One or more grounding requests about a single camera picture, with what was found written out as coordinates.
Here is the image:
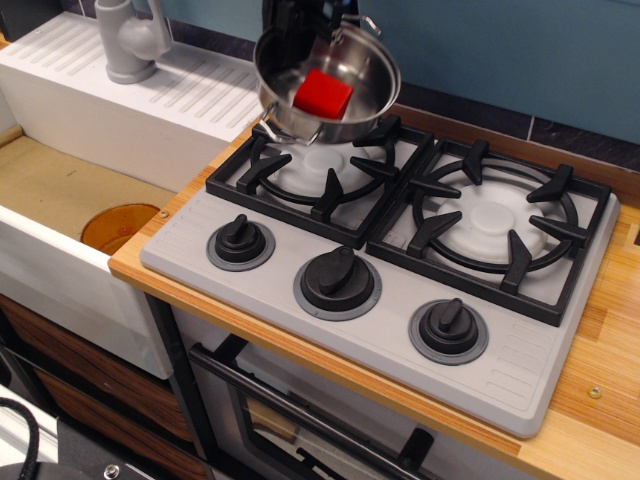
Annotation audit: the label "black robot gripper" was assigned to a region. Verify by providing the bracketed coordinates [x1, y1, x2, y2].
[262, 0, 359, 73]

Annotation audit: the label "red cube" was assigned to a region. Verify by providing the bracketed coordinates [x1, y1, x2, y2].
[293, 69, 354, 120]

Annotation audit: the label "stainless steel pan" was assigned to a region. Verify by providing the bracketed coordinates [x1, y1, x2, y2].
[253, 21, 401, 145]

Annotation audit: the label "black left stove knob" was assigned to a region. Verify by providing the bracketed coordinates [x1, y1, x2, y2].
[206, 214, 276, 272]

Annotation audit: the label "black stove knob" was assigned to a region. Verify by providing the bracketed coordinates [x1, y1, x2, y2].
[293, 246, 382, 322]
[408, 298, 489, 366]
[206, 214, 276, 272]

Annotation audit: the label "black middle stove knob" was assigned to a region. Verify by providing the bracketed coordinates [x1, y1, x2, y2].
[293, 246, 382, 322]

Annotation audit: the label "black right stove knob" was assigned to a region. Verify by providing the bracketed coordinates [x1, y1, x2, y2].
[408, 298, 489, 366]

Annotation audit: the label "grey toy stove top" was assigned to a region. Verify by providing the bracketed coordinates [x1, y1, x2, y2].
[138, 94, 621, 440]

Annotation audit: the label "grey toy faucet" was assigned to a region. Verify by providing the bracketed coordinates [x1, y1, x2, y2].
[95, 0, 172, 84]

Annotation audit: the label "black left burner grate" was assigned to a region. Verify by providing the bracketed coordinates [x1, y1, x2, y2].
[206, 115, 434, 248]

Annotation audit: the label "black burner grate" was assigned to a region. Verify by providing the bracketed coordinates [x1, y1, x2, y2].
[366, 138, 616, 326]
[206, 115, 434, 248]

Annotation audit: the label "white toy sink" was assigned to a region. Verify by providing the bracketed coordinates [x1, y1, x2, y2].
[1, 13, 261, 379]

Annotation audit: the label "black right burner grate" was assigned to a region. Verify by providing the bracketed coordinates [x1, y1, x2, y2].
[366, 138, 616, 326]

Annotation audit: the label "wooden drawer fronts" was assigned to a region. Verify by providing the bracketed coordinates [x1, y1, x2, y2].
[0, 294, 209, 480]

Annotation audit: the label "oven door with handle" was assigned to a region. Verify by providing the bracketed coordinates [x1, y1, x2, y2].
[188, 335, 525, 479]

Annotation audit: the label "black braided cable foreground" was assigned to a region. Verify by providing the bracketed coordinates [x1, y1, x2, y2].
[1, 397, 39, 480]

